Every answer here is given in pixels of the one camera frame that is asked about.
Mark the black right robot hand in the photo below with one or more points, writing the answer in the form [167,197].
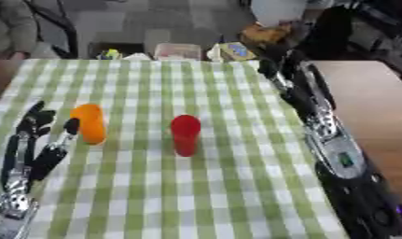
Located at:
[300,96]

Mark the yellow green toy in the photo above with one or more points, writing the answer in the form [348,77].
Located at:
[109,53]

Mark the white bag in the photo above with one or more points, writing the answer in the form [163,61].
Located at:
[277,11]

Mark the yellow and blue packet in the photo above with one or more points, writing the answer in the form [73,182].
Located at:
[236,50]

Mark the orange plastic cup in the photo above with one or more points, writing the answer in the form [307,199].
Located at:
[89,124]

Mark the black open box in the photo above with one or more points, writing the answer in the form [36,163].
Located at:
[122,46]

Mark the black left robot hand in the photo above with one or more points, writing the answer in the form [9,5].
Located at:
[41,161]

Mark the brown soft toy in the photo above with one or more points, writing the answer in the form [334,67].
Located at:
[266,32]

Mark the silver and black right robot arm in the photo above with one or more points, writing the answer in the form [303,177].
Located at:
[345,174]

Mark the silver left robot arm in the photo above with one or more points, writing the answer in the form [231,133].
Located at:
[13,211]

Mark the red plastic cup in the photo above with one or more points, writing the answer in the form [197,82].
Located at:
[185,133]

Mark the black chair frame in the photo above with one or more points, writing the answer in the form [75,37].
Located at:
[61,28]

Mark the translucent pink container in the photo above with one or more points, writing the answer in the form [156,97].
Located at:
[178,51]

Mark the person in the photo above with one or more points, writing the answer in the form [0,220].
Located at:
[13,25]

